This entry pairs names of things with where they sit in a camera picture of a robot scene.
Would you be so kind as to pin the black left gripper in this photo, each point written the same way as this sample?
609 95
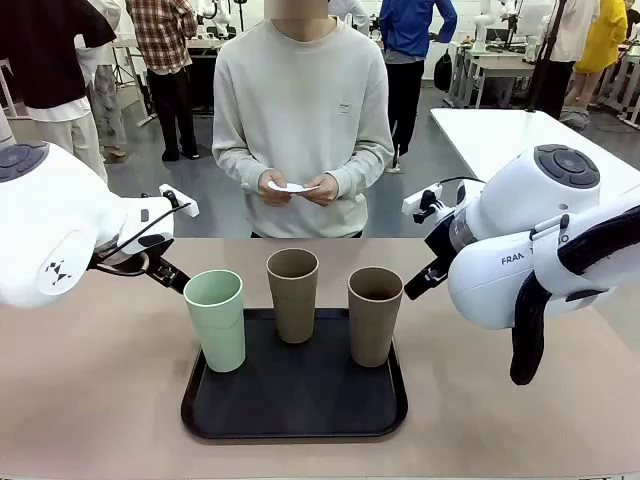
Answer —
132 261

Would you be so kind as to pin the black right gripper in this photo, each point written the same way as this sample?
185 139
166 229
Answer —
442 240

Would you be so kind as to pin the brown tall cup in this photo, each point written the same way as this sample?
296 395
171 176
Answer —
372 330
292 310

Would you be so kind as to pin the pale green tall cup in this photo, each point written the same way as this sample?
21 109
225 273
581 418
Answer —
220 335

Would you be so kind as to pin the white paper doily coaster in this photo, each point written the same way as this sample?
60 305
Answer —
295 188

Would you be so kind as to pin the person's left forearm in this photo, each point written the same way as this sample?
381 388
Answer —
367 167

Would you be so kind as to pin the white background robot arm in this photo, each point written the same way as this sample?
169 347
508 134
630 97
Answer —
480 30
220 15

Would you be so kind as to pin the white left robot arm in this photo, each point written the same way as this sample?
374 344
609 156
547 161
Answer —
50 225

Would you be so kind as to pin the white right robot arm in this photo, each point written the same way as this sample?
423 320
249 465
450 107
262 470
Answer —
500 280

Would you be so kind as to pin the person's right forearm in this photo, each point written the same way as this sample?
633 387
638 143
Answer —
235 172

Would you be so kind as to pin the person's right hand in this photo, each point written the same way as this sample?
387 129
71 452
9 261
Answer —
275 192

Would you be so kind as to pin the person's left hand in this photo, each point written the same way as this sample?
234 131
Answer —
325 192

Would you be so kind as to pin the white background table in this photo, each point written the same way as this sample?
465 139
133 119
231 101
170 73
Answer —
500 135

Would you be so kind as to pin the black plastic tray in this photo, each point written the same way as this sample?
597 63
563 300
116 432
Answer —
300 395

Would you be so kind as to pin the bystander in patterned skirt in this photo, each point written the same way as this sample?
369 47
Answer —
107 100

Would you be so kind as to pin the black hanging bag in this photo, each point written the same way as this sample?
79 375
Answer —
442 70

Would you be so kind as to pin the person in grey sweatshirt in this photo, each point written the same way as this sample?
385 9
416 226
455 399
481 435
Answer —
300 100

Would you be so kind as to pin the grey cloth bundle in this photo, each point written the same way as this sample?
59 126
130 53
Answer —
575 117

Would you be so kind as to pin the grey background desk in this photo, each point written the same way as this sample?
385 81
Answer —
500 67

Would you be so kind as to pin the bystander in plaid shirt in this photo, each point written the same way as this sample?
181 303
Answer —
165 30

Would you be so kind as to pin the bystander in blue shirt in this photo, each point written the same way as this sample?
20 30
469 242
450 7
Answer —
405 30

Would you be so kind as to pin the bystander in black shirt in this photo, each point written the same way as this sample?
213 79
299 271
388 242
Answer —
45 50

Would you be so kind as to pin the bystander in white shirt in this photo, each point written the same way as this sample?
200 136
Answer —
357 15

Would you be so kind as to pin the bystander in cream jacket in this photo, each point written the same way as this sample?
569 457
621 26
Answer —
570 35

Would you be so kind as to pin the bystander in yellow dress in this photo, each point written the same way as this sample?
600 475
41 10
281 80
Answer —
602 40

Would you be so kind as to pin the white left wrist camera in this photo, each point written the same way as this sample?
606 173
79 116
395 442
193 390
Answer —
169 193

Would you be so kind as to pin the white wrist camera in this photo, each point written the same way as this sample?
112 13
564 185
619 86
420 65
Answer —
169 193
417 200

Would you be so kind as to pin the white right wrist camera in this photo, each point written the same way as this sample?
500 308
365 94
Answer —
417 200

